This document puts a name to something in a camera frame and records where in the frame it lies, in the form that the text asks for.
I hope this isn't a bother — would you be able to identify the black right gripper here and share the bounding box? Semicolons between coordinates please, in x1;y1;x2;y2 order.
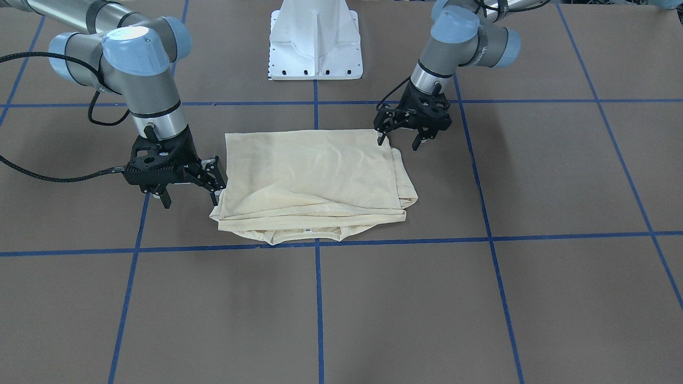
123;126;226;209

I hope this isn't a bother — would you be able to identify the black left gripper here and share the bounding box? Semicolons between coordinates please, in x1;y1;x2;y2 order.
374;79;453;151

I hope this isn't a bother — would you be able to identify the cream long-sleeve printed shirt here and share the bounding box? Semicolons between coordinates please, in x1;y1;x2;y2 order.
210;129;418;245

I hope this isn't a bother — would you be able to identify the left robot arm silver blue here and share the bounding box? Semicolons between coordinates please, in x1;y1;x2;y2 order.
374;1;546;150

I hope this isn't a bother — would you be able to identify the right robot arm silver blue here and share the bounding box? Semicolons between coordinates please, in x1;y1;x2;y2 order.
2;1;226;209

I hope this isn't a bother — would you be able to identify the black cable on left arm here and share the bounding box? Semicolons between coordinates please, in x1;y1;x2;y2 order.
378;76;412;107

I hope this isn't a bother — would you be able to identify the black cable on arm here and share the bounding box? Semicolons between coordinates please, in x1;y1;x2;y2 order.
0;51;134;183
378;76;412;107

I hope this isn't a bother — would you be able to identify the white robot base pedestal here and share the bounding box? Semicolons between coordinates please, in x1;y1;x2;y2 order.
268;1;364;81

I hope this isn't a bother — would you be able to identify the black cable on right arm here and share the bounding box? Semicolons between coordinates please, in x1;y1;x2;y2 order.
0;51;134;183

